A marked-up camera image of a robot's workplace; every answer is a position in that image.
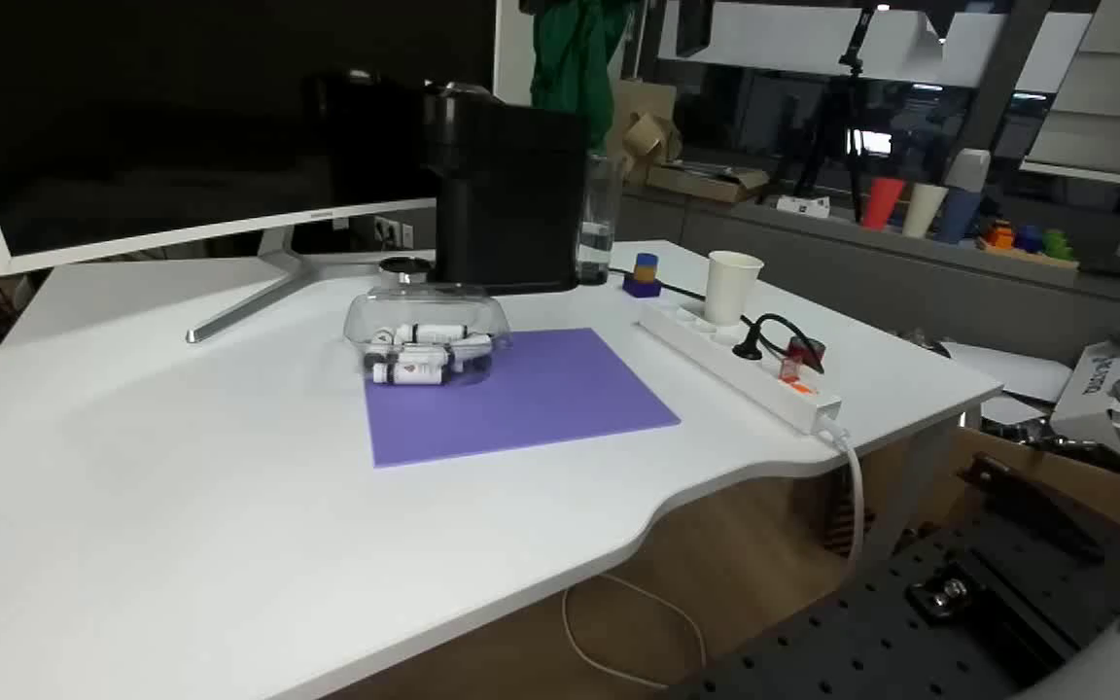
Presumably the white extension cord power strip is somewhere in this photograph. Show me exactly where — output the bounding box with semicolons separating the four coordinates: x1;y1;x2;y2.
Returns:
631;300;846;440

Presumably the purple mat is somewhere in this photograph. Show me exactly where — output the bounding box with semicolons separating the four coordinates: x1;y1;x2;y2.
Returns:
360;322;684;470

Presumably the blue yellow toy block stack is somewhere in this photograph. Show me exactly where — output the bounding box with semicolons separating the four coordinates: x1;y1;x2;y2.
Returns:
622;247;666;300

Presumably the white coffee capsule pile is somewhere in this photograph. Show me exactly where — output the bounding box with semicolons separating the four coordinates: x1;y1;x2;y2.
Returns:
365;320;496;387

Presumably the clear glass bowl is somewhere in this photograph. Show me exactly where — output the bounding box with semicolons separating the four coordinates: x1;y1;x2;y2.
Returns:
340;284;512;392

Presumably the clear water bottle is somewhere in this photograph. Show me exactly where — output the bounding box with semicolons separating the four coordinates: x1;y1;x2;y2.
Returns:
575;147;627;278

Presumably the black coffee machine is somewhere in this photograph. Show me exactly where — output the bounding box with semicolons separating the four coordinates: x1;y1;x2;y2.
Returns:
419;79;592;294

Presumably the white paper cup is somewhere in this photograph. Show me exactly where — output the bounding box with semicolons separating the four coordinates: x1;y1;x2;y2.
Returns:
702;247;766;329

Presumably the cardboard box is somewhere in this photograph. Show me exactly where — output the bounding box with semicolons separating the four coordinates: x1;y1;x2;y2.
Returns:
609;79;684;170

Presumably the green hanging cloth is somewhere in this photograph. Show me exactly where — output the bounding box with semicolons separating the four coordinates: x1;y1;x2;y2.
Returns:
528;0;641;147

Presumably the red plastic cup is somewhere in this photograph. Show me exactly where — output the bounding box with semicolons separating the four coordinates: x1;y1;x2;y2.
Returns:
860;173;911;236

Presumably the white plastic cup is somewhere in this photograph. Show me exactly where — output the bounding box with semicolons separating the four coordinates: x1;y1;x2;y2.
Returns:
899;180;947;240

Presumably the blue plastic cup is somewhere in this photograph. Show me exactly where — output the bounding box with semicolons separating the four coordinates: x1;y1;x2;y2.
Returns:
930;142;995;247

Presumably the black perforated breadboard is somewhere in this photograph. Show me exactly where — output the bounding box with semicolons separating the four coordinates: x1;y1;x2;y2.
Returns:
662;517;1120;700

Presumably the white computer monitor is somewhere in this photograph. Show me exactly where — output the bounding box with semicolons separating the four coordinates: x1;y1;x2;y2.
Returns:
0;0;512;350

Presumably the colourful toy pile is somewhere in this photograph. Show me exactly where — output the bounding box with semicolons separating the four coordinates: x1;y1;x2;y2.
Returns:
981;214;1079;264

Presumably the black plug with cable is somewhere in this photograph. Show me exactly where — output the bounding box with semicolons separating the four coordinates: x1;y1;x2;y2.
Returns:
731;310;830;367

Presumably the thin white cable loop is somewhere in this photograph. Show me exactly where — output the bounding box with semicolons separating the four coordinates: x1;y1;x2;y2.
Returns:
557;573;712;697

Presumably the white power strip cable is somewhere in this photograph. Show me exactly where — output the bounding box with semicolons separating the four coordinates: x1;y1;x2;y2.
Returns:
820;416;871;574

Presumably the black camera tripod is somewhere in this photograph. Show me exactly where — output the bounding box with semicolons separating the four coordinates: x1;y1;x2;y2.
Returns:
784;0;902;210

